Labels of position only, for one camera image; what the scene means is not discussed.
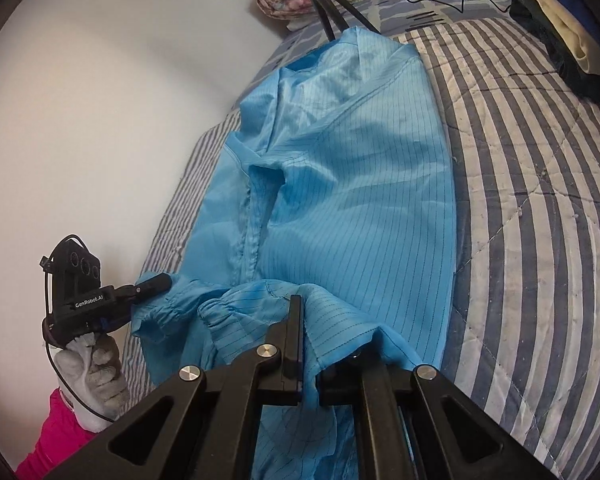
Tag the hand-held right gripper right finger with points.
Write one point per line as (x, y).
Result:
(370, 385)

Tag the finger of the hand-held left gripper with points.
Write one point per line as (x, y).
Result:
(152, 285)

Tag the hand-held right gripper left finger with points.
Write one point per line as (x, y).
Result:
(292, 340)

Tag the light blue pinstriped garment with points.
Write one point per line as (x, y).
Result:
(355, 185)

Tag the person's left forearm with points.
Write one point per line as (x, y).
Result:
(50, 445)

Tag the pile of dark folded clothes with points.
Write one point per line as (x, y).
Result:
(555, 5)

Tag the person's left hand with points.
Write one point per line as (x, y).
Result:
(95, 380)

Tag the blue white striped quilt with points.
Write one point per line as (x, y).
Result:
(530, 210)

